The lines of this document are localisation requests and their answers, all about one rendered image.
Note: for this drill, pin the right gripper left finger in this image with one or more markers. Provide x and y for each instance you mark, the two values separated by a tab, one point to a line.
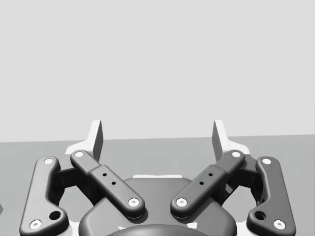
108	182

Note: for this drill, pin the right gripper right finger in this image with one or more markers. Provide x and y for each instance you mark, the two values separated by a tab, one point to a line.
206	182

